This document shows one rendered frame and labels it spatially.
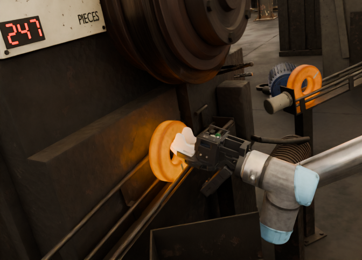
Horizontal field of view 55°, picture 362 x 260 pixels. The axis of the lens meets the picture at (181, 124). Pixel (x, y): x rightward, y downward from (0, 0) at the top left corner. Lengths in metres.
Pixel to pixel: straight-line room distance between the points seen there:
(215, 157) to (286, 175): 0.16
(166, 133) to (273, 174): 0.27
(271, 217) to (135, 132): 0.37
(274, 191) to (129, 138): 0.35
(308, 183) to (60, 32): 0.58
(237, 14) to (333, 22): 2.74
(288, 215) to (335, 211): 1.11
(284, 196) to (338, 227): 1.06
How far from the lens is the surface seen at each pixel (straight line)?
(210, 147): 0.77
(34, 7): 0.71
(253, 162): 0.76
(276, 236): 0.83
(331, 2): 3.63
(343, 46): 3.61
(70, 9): 0.76
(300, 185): 0.74
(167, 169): 0.84
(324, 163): 0.88
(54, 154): 0.69
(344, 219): 1.85
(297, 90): 1.36
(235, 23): 0.92
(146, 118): 0.87
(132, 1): 0.75
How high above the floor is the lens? 1.12
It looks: 21 degrees down
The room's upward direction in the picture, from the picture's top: 10 degrees counter-clockwise
